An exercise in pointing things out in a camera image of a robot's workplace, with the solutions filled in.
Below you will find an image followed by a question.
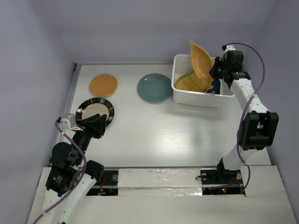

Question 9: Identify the dark blue leaf plate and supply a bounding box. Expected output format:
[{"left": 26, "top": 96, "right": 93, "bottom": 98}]
[{"left": 207, "top": 78, "right": 221, "bottom": 94}]

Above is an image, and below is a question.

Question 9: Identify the orange fish-shaped woven basket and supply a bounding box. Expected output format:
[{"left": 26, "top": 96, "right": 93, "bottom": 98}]
[{"left": 189, "top": 40, "right": 214, "bottom": 85}]

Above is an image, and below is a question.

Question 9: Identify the green yellow bamboo tray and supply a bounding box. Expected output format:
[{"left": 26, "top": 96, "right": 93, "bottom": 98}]
[{"left": 174, "top": 71, "right": 208, "bottom": 92}]

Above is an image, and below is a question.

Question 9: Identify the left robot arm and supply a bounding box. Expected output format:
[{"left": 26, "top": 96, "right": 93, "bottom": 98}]
[{"left": 36, "top": 45, "right": 259, "bottom": 224}]

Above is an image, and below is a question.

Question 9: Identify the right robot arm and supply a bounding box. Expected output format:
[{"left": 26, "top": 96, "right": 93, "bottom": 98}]
[{"left": 70, "top": 63, "right": 279, "bottom": 183}]

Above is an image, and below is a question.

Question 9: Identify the white plastic bin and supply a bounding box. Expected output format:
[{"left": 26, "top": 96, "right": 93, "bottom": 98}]
[{"left": 171, "top": 54, "right": 238, "bottom": 108}]

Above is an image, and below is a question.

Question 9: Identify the striped rim round plate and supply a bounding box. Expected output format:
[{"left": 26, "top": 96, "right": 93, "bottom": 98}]
[{"left": 75, "top": 98, "right": 115, "bottom": 127}]

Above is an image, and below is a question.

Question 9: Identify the round orange woven plate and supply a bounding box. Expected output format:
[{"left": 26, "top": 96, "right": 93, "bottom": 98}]
[{"left": 89, "top": 74, "right": 118, "bottom": 97}]

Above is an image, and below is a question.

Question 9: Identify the teal round ceramic plate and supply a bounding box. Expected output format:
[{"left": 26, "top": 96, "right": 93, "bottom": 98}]
[{"left": 137, "top": 73, "right": 172, "bottom": 103}]

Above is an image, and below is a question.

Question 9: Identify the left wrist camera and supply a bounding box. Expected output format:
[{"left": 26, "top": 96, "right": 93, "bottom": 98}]
[{"left": 57, "top": 113, "right": 83, "bottom": 131}]

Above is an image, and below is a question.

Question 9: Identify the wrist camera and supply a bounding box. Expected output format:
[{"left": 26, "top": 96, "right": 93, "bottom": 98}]
[
  {"left": 222, "top": 44, "right": 235, "bottom": 54},
  {"left": 57, "top": 113, "right": 83, "bottom": 131}
]

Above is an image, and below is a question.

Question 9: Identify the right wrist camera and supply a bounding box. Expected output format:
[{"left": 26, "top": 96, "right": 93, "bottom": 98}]
[{"left": 222, "top": 44, "right": 235, "bottom": 54}]

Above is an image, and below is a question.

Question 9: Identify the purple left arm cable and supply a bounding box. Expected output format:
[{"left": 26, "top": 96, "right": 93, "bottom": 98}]
[{"left": 31, "top": 120, "right": 87, "bottom": 224}]

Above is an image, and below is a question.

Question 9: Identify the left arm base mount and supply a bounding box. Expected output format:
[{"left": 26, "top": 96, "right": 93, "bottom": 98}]
[{"left": 86, "top": 169, "right": 119, "bottom": 196}]

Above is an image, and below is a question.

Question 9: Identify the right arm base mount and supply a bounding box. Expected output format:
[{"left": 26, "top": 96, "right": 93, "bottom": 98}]
[{"left": 195, "top": 169, "right": 245, "bottom": 195}]

